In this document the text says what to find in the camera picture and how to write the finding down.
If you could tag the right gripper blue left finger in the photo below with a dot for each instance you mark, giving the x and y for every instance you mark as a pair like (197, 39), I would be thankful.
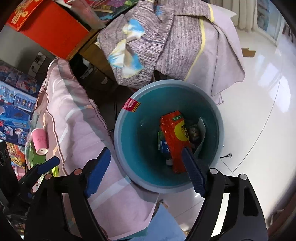
(95, 170)

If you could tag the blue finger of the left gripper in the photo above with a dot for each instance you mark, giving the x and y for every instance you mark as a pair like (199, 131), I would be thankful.
(48, 165)

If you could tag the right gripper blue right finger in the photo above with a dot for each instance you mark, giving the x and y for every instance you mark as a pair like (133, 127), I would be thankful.
(195, 170)

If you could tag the red snack bag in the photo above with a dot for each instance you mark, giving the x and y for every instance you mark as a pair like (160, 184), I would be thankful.
(177, 137)

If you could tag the clear bottle blue label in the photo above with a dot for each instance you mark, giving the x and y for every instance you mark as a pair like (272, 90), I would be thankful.
(164, 149)

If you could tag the blue sleeve forearm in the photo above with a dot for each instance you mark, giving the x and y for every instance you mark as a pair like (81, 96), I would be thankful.
(163, 226)

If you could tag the teal plastic trash bin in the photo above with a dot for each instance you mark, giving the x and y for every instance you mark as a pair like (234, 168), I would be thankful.
(156, 124)

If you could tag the green cardboard box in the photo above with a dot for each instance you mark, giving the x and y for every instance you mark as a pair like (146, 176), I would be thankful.
(33, 159)

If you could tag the pink paper cup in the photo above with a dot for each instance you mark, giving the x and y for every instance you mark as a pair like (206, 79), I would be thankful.
(39, 138)

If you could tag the plaid pink quilt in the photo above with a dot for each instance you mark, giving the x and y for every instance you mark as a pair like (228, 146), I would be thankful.
(78, 133)

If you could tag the cartoon dog pillow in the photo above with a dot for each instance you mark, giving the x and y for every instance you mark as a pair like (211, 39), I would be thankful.
(17, 159)

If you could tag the white purple yogurt cup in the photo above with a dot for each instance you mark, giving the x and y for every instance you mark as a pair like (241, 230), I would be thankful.
(197, 135)

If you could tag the blue toy set box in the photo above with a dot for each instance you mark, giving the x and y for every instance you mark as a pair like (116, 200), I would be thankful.
(18, 93)

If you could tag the dark wooden cabinet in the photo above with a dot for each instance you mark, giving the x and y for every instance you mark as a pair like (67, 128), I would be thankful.
(90, 65)

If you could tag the red gift box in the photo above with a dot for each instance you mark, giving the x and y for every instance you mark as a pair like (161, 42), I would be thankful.
(49, 25)

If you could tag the grey striped folded blanket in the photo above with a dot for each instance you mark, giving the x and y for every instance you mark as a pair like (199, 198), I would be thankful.
(192, 41)

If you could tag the white wall socket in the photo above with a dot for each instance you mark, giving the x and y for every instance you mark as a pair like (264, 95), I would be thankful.
(36, 65)

